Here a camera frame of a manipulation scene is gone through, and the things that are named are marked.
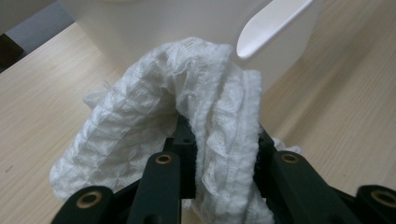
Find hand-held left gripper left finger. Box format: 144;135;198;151
164;114;199;200

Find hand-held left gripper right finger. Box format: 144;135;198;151
252;123;276;200

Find white plastic bin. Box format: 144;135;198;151
59;0;322;94

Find white textured cloth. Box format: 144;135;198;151
49;36;303;224

